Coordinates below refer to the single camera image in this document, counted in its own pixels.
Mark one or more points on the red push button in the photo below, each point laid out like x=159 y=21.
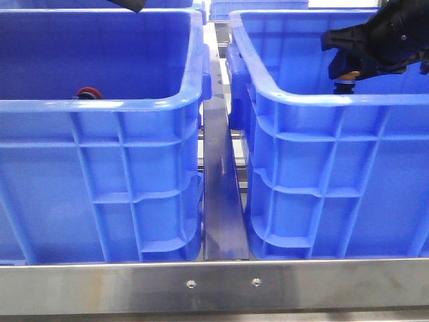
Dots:
x=87 y=93

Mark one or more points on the blue bin behind left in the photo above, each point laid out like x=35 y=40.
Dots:
x=93 y=4

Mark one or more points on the left blue plastic bin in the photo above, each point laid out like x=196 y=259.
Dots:
x=110 y=180

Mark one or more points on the blue plastic bin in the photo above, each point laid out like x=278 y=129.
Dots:
x=329 y=176
x=110 y=180

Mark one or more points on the right blue plastic bin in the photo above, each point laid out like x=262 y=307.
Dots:
x=329 y=176

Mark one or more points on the stainless steel front rail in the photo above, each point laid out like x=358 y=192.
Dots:
x=314 y=285

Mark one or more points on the yellow push button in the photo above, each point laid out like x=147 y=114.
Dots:
x=345 y=84

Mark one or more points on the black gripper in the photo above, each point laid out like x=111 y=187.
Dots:
x=133 y=5
x=387 y=43

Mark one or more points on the far blue crate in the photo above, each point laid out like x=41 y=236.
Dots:
x=220 y=10

